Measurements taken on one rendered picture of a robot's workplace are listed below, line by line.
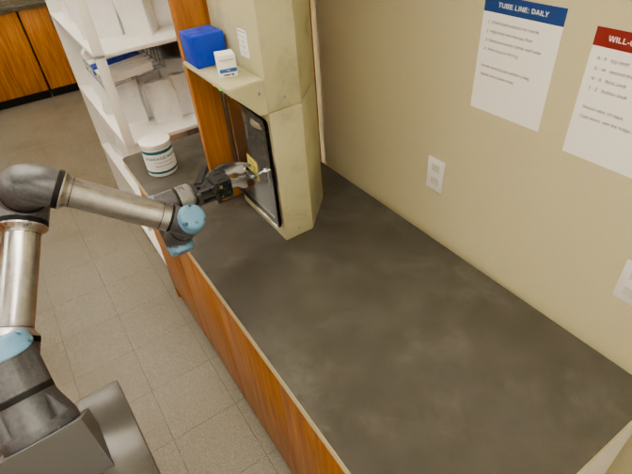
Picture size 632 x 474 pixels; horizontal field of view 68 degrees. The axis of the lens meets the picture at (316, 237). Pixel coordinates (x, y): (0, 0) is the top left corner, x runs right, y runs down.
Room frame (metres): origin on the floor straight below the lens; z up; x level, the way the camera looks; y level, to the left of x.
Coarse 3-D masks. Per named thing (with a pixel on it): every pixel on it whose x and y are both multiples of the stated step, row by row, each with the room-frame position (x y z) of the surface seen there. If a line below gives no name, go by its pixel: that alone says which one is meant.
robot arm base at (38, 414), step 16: (48, 384) 0.61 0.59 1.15; (16, 400) 0.56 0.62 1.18; (32, 400) 0.57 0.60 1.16; (48, 400) 0.58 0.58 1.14; (64, 400) 0.59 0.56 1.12; (0, 416) 0.54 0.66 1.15; (16, 416) 0.54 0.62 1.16; (32, 416) 0.54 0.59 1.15; (48, 416) 0.54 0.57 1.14; (64, 416) 0.55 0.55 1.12; (0, 432) 0.52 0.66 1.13; (16, 432) 0.51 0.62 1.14; (32, 432) 0.51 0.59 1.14; (48, 432) 0.52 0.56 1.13; (0, 448) 0.50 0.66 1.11; (16, 448) 0.49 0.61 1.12
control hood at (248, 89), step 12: (204, 72) 1.38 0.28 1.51; (216, 72) 1.37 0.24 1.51; (240, 72) 1.35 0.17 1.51; (216, 84) 1.28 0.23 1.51; (228, 84) 1.27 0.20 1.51; (240, 84) 1.26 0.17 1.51; (252, 84) 1.26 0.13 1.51; (240, 96) 1.24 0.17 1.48; (252, 96) 1.26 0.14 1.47; (264, 96) 1.28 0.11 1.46; (252, 108) 1.26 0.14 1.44; (264, 108) 1.28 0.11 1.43
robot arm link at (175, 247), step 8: (160, 232) 1.11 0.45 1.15; (168, 232) 1.06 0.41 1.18; (168, 240) 1.07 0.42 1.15; (176, 240) 1.05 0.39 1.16; (192, 240) 1.10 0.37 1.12; (168, 248) 1.07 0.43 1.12; (176, 248) 1.06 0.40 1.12; (184, 248) 1.06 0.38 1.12; (192, 248) 1.09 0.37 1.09; (176, 256) 1.07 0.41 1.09
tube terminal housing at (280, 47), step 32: (224, 0) 1.44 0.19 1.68; (256, 0) 1.29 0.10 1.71; (288, 0) 1.33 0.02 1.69; (224, 32) 1.47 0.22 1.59; (256, 32) 1.29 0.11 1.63; (288, 32) 1.33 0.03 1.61; (256, 64) 1.31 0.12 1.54; (288, 64) 1.32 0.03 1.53; (288, 96) 1.32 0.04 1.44; (288, 128) 1.31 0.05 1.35; (288, 160) 1.30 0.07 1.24; (320, 160) 1.53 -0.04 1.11; (288, 192) 1.30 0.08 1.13; (320, 192) 1.49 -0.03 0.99; (288, 224) 1.29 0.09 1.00
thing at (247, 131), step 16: (224, 96) 1.53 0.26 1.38; (240, 112) 1.43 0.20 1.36; (240, 128) 1.45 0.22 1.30; (256, 128) 1.33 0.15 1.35; (240, 144) 1.47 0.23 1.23; (256, 144) 1.35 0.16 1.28; (240, 160) 1.50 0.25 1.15; (256, 160) 1.37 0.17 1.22; (272, 176) 1.28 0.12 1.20; (256, 192) 1.41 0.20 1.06; (272, 192) 1.29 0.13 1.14; (272, 208) 1.31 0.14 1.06
